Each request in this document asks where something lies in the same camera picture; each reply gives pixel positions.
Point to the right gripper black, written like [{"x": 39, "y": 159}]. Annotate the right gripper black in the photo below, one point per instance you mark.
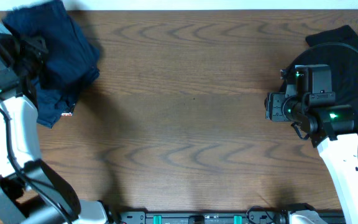
[{"x": 273, "y": 102}]

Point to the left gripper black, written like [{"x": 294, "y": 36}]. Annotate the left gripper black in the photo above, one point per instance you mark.
[{"x": 28, "y": 47}]

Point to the navy blue shorts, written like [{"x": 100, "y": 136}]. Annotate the navy blue shorts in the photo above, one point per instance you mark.
[{"x": 71, "y": 61}]

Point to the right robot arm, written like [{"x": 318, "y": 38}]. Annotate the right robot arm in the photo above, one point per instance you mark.
[{"x": 308, "y": 102}]

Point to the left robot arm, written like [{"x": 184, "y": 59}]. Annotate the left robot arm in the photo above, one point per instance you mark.
[{"x": 30, "y": 190}]

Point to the folded navy blue garment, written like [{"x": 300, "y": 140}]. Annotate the folded navy blue garment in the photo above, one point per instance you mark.
[{"x": 52, "y": 103}]

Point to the black garment pile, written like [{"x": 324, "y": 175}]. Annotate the black garment pile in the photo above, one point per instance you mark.
[{"x": 342, "y": 61}]

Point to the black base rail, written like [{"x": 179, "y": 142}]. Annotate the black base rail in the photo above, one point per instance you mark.
[{"x": 295, "y": 213}]

